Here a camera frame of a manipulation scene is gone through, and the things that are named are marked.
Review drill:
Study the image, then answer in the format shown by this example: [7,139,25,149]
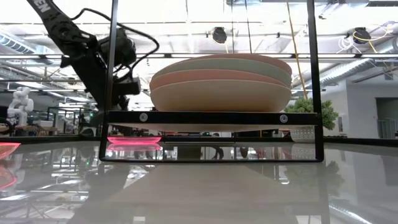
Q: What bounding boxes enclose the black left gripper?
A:
[86,62,131,133]

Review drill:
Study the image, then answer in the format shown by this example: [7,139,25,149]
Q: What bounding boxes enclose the red translucent plate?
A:
[0,142,21,160]
[107,136,162,146]

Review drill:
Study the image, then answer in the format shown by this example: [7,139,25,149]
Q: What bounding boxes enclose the pink plate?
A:
[149,68,289,91]
[192,53,293,75]

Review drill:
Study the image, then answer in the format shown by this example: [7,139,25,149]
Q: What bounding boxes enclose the beige plate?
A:
[149,79,293,113]

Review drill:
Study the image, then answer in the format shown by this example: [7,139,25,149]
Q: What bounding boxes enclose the grey-green plate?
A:
[152,57,292,88]

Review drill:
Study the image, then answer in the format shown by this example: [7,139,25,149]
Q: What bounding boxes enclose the white humanoid robot figure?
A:
[6,86,34,127]

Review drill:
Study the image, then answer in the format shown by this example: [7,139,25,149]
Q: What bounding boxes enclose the black metal dish rack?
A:
[98,0,325,163]

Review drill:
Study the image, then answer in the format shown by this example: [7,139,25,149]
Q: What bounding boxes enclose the green potted succulent plant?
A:
[284,96,340,144]

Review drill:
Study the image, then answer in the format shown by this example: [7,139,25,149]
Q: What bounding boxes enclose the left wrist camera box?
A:
[112,77,142,96]

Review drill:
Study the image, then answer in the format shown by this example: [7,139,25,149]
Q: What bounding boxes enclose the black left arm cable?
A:
[70,7,160,80]

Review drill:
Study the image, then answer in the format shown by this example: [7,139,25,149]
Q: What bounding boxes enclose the black ceiling cable reel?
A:
[211,27,228,45]
[353,27,371,45]

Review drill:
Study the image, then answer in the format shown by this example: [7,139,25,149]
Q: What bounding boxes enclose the long black cable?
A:
[244,0,253,54]

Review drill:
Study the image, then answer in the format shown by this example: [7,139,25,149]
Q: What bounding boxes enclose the yellow cable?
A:
[285,0,309,100]

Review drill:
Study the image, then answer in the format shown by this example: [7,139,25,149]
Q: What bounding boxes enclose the white coiled cable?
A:
[338,35,355,54]

